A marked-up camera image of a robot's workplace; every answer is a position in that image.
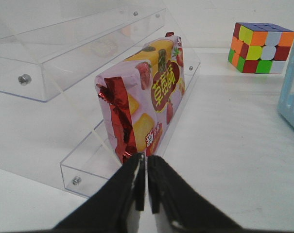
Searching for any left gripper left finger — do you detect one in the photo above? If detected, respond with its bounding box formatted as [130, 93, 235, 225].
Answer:
[52, 153, 146, 233]

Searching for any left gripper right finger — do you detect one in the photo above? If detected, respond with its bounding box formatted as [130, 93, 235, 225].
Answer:
[147, 155, 244, 233]

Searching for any pink strawberry biscuit pack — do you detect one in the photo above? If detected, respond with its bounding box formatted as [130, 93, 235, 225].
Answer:
[95, 32, 186, 163]

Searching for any clear acrylic left shelf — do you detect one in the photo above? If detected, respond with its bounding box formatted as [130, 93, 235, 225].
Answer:
[0, 0, 200, 197]

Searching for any multicolour puzzle cube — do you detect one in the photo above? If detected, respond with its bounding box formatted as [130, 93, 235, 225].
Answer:
[228, 22, 294, 74]

